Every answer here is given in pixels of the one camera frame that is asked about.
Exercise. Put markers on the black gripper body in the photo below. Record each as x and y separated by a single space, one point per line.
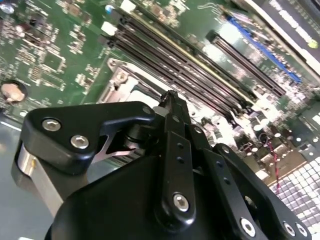
112 212

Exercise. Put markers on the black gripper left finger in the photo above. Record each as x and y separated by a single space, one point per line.
75 120

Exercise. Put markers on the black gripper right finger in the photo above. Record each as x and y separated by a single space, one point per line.
222 172

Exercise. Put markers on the metal socket cover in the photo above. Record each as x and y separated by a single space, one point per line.
123 87

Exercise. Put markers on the silver CPU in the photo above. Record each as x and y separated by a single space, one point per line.
145 97

